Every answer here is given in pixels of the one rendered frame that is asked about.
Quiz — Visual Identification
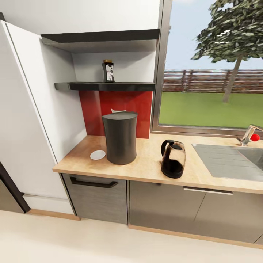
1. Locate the electric kettle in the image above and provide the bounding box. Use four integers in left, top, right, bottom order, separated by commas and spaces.
161, 140, 186, 179

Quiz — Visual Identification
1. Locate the bottle of coffee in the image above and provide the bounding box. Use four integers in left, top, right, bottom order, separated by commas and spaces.
102, 60, 115, 83

